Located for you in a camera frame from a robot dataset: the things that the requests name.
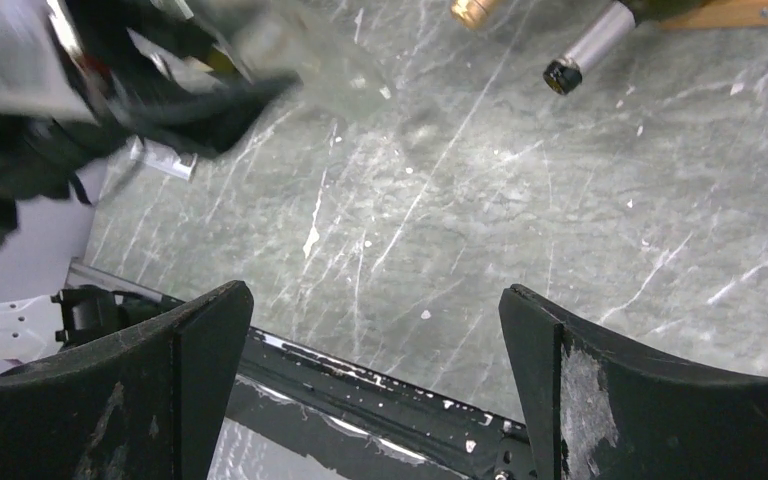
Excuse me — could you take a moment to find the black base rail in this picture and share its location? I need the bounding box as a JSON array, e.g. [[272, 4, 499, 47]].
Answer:
[[52, 284, 538, 480]]

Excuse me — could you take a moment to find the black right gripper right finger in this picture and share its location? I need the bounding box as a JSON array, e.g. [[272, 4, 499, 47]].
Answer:
[[498, 285, 768, 479]]

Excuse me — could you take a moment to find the dark bottle gold foil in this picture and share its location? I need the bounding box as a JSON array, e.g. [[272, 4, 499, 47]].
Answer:
[[450, 0, 503, 30]]

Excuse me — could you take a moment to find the clear plastic packet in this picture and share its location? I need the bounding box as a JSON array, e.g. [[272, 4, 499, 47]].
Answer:
[[130, 139, 197, 182]]

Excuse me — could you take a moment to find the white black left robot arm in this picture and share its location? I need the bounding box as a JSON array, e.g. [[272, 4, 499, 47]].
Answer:
[[0, 1, 299, 247]]

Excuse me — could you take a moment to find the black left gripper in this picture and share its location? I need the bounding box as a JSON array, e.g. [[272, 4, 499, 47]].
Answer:
[[0, 1, 300, 199]]

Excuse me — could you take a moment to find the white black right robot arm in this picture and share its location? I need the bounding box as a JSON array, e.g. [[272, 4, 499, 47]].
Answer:
[[0, 281, 768, 479]]

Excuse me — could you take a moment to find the wooden wine rack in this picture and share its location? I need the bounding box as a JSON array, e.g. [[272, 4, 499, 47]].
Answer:
[[660, 0, 768, 30]]

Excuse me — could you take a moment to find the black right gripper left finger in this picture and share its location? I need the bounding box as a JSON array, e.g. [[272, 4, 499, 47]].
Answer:
[[0, 281, 254, 479]]

